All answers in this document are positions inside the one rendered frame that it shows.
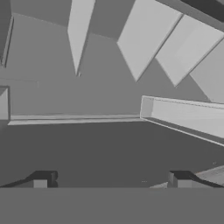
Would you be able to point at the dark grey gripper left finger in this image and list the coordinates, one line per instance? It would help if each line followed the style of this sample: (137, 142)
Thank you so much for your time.
(46, 175)

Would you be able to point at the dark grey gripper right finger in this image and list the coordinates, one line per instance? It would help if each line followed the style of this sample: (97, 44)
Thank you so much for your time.
(179, 175)

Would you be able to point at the small pale grey block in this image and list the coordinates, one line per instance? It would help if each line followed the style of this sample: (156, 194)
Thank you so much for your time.
(4, 105)

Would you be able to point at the pale grey cupboard panel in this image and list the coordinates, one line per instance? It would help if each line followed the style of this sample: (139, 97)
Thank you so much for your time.
(145, 35)
(186, 49)
(213, 75)

